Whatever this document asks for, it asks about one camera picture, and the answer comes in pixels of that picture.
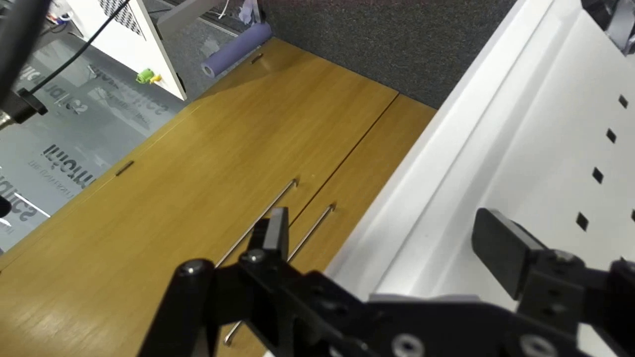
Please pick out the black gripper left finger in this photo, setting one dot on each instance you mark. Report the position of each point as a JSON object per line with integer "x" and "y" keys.
{"x": 268, "y": 247}

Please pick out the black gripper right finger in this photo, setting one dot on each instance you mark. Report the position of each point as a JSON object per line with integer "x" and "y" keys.
{"x": 512, "y": 255}

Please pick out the grey cabinet door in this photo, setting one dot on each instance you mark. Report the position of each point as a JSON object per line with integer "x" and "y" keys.
{"x": 540, "y": 130}

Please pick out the purple roll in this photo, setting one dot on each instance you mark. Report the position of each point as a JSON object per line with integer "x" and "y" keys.
{"x": 234, "y": 51}

